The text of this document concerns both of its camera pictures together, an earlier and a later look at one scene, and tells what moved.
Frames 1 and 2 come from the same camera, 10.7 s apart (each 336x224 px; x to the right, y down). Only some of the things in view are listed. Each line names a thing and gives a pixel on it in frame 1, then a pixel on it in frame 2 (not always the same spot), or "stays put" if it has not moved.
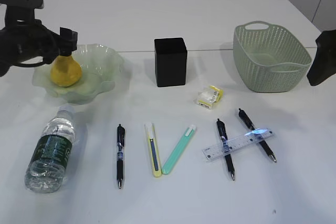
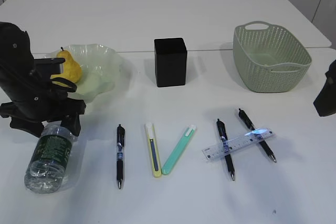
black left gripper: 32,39 -> 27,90
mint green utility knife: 179,149 stays put
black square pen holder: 170,62 stays put
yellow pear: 65,71 stays put
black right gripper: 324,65 -> 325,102
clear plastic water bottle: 46,172 stays put
